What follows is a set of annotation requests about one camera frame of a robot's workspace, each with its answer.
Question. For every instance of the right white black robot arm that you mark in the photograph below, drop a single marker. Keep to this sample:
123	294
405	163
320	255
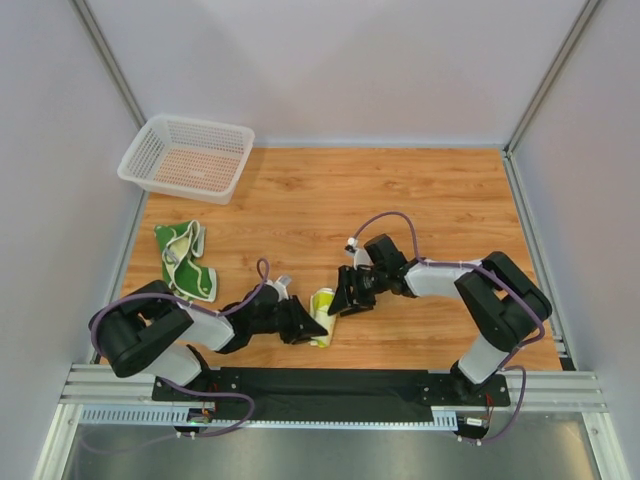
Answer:
507	308

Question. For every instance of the yellow-green crocodile towel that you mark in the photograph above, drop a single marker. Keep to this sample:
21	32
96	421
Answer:
320	302

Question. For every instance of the aluminium frame post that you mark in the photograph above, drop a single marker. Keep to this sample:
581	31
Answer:
98	40
560	60

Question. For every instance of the black cloth strip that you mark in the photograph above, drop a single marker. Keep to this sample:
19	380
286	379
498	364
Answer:
330	395

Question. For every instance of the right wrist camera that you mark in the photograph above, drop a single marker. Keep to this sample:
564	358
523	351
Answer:
385	252

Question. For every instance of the left aluminium frame post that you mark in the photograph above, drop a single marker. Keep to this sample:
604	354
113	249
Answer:
98	40

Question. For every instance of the grey slotted cable duct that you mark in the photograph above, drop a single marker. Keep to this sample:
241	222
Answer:
183	417

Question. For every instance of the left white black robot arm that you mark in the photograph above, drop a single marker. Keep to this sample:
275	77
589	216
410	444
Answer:
154	331

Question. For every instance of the dark green patterned towel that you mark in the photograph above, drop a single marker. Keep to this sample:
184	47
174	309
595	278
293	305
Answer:
181	246

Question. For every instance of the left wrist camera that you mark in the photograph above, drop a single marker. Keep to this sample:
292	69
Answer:
281	285

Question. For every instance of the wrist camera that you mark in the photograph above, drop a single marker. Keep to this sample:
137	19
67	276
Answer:
385	252
281	285

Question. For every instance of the white plastic mesh basket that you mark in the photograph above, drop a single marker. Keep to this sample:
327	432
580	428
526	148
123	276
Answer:
188	158

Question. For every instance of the aluminium front rail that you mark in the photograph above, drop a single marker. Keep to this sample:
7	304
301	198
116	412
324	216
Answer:
546	391

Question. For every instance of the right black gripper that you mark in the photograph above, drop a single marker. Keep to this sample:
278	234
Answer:
355	286

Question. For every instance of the right aluminium frame post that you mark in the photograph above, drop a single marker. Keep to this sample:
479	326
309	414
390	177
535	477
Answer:
560	60

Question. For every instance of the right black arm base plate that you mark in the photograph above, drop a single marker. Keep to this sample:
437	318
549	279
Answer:
439	389

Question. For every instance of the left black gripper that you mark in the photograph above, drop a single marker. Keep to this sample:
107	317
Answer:
289	320

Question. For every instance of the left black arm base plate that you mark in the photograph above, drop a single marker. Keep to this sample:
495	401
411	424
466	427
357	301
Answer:
200	386

